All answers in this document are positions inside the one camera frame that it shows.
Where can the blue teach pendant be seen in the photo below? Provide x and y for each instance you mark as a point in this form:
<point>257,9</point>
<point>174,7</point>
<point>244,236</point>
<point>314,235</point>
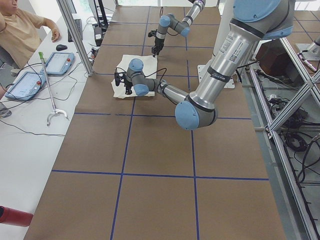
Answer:
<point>59,63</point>
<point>26,87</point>

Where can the metal reacher grabber tool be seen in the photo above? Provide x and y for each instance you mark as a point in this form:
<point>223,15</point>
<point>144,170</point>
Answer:
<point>56,111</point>

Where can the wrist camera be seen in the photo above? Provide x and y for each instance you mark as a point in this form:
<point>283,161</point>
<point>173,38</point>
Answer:
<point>152,33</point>
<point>119,77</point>

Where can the near blue teach pendant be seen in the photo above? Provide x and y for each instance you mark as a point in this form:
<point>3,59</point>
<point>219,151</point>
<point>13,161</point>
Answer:
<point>26,87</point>

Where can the red cylinder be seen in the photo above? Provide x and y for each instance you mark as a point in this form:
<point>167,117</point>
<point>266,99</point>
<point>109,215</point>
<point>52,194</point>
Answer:
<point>14,217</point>

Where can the seated person beige shirt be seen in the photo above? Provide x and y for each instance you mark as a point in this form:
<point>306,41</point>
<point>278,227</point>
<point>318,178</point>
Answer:
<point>19,31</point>

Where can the far blue teach pendant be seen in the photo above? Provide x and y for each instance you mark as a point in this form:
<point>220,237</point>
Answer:
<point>59,63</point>

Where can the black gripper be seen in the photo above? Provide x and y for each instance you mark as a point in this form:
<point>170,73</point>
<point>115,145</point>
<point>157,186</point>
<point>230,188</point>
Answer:
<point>128,85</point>
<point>158,42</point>

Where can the aluminium frame rack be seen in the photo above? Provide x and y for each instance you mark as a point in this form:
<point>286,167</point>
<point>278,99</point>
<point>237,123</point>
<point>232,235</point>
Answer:
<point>287,96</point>

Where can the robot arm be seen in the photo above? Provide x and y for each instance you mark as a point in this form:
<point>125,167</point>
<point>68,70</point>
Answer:
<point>169,21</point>
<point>251,21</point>

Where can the cream long-sleeve cat shirt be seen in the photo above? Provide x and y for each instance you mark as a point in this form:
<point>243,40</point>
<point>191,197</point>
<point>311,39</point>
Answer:
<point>150,64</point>

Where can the black computer mouse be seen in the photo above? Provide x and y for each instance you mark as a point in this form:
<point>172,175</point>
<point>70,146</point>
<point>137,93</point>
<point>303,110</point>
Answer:
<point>61,47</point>

